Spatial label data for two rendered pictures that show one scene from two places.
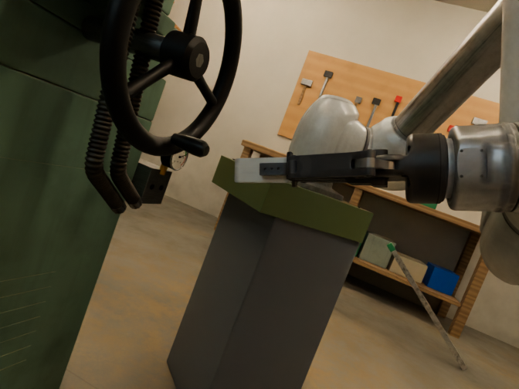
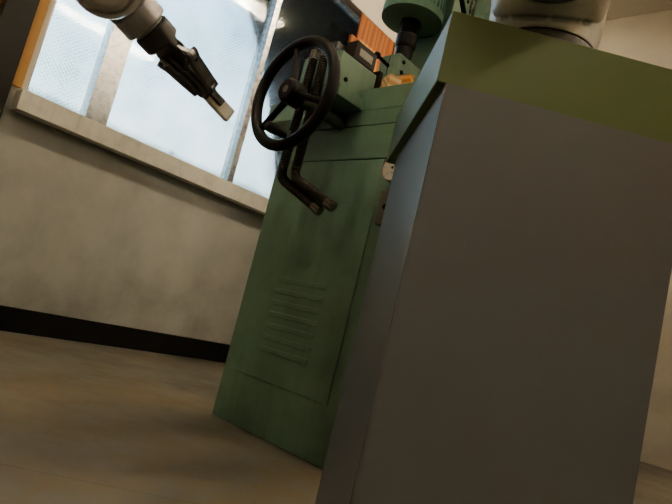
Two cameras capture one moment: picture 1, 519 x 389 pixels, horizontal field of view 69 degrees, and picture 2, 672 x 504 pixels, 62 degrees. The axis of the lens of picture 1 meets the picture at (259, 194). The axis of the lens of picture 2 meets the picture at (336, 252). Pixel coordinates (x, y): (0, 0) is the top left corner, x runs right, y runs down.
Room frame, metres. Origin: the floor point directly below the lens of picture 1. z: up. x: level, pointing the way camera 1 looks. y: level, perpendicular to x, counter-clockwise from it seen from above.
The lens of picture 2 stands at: (1.28, -0.90, 0.30)
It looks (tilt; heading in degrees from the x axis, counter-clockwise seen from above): 7 degrees up; 117
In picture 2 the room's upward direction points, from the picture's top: 14 degrees clockwise
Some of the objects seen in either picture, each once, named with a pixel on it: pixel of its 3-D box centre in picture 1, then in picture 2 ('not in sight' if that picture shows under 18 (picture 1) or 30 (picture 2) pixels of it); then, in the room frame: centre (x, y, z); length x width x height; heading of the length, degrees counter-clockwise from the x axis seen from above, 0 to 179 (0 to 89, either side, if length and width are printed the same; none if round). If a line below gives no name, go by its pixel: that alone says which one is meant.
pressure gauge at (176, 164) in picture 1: (171, 158); (396, 174); (0.82, 0.21, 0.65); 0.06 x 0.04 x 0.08; 162
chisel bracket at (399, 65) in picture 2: not in sight; (402, 80); (0.65, 0.51, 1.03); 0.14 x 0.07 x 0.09; 72
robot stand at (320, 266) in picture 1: (256, 306); (475, 362); (1.13, -0.11, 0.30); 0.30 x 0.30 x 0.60; 30
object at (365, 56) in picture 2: not in sight; (344, 56); (0.56, 0.31, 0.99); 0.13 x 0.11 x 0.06; 162
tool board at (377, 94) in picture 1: (389, 123); not in sight; (3.69, -0.92, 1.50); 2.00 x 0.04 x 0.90; 75
